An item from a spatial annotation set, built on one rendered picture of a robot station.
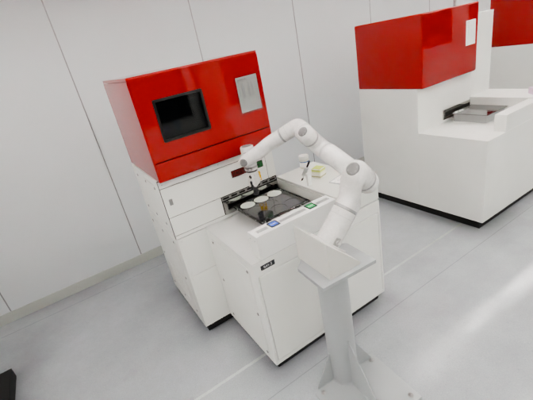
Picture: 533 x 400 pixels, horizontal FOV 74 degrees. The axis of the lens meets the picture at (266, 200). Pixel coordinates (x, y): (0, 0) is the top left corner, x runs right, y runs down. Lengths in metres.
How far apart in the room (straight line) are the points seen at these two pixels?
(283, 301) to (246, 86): 1.31
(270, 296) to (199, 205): 0.75
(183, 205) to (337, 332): 1.17
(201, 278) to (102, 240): 1.56
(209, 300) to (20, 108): 2.18
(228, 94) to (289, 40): 2.24
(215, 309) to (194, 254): 0.49
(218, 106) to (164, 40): 1.64
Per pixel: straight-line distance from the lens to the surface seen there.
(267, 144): 2.14
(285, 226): 1.91
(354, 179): 1.68
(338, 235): 1.72
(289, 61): 4.39
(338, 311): 1.93
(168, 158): 2.15
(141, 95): 2.08
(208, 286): 2.59
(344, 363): 2.20
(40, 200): 3.68
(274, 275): 1.99
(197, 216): 2.35
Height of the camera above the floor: 1.85
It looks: 24 degrees down
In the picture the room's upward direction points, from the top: 12 degrees counter-clockwise
